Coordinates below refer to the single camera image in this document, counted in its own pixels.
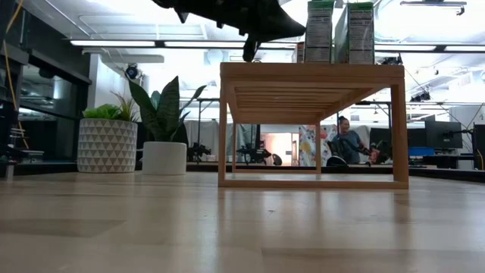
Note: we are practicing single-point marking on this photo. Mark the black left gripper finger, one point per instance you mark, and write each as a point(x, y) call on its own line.
point(250, 51)
point(284, 24)

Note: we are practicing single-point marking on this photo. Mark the green cereal box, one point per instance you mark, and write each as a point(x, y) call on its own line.
point(319, 34)
point(360, 34)

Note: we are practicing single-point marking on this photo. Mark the background black robot arm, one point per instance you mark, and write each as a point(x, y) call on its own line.
point(255, 153)
point(198, 151)

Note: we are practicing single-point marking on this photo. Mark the wooden slatted shelf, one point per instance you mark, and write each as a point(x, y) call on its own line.
point(310, 72)

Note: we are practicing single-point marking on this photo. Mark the long ceiling light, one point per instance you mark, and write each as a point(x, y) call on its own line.
point(212, 44)
point(405, 48)
point(464, 48)
point(113, 43)

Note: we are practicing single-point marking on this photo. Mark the snake plant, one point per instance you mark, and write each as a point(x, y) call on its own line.
point(163, 113)

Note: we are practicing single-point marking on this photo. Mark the colourful printed cloth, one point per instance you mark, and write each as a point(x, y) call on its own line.
point(308, 146)

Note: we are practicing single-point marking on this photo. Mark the round blue lit device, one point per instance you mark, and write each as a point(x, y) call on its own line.
point(132, 72)

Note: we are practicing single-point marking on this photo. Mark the person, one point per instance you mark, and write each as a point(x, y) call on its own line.
point(350, 144)

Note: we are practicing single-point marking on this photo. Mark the white plant pot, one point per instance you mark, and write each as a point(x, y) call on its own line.
point(164, 159)

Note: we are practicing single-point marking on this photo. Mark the hanging ceiling lamp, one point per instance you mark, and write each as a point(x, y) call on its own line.
point(433, 3)

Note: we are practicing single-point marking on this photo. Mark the green succulent plant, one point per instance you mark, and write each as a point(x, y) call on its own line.
point(102, 112)

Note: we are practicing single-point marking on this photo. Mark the black computer monitor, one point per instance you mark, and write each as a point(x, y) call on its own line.
point(416, 137)
point(443, 134)

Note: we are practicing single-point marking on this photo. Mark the blue box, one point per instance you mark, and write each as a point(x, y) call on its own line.
point(420, 151)

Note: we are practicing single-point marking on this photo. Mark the black aluminium rear rail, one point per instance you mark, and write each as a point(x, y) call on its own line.
point(57, 167)

